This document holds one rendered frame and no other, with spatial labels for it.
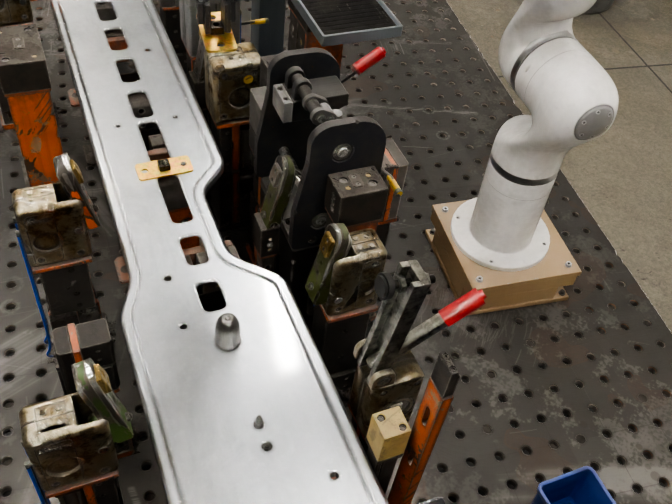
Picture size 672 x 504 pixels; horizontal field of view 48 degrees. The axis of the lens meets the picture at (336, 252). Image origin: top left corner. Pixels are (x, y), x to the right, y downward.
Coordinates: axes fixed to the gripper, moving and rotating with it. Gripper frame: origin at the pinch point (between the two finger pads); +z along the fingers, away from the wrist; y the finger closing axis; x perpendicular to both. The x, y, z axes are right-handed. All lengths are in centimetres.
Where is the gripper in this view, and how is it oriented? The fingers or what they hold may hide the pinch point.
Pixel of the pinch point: (215, 12)
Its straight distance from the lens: 96.0
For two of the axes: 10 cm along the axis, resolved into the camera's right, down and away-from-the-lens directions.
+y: -9.6, 1.4, -2.5
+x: 2.7, 7.4, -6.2
